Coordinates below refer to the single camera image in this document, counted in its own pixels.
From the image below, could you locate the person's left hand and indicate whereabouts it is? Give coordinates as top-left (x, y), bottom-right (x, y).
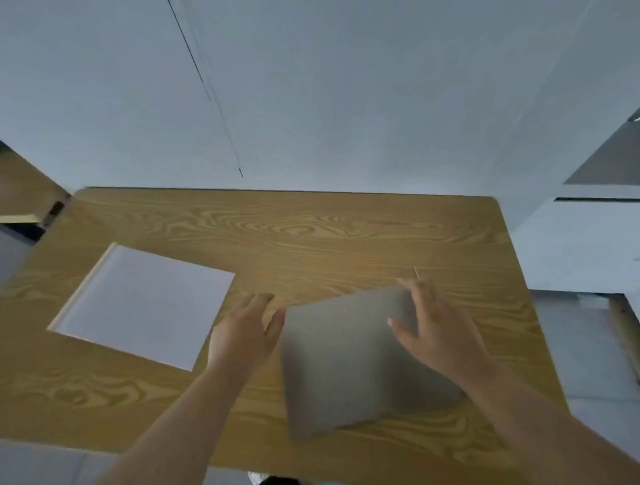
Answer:
top-left (207, 293), bottom-right (287, 386)

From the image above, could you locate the person's right hand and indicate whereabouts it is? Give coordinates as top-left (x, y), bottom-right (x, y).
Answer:
top-left (387, 278), bottom-right (493, 386)

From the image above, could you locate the clear acrylic drinks menu stand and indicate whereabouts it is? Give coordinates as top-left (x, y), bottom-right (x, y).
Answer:
top-left (47, 242), bottom-right (236, 372)

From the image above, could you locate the grey framed coffee menu stand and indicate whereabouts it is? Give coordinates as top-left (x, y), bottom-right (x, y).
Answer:
top-left (279, 285), bottom-right (466, 443)

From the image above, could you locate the person's left forearm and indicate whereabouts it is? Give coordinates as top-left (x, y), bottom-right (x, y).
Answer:
top-left (99, 367), bottom-right (251, 485)

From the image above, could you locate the person's right forearm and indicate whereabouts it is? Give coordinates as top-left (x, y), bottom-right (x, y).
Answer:
top-left (462, 359), bottom-right (640, 485)

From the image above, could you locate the white cabinet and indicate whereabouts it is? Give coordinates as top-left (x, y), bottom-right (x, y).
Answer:
top-left (509, 185), bottom-right (640, 296)

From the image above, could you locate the wooden plank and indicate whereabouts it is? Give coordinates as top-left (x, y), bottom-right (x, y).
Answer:
top-left (607, 294), bottom-right (640, 383)

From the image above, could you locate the neighbouring wooden table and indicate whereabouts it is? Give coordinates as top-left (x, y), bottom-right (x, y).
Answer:
top-left (0, 142), bottom-right (71, 225)

